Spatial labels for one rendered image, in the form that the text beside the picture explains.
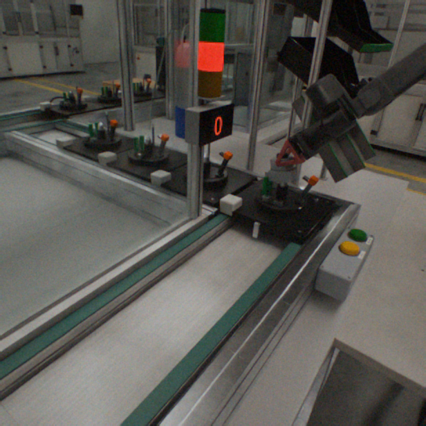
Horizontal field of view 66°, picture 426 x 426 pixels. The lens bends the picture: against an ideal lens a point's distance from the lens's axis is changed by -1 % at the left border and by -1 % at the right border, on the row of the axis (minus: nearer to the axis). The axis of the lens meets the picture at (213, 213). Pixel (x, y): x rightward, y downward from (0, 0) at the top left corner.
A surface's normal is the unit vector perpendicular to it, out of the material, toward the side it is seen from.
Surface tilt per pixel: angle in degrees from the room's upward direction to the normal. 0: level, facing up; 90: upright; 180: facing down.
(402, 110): 90
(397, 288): 0
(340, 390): 0
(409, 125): 90
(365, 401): 0
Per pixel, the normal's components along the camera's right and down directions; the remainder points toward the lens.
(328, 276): -0.58, 0.38
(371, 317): 0.05, -0.87
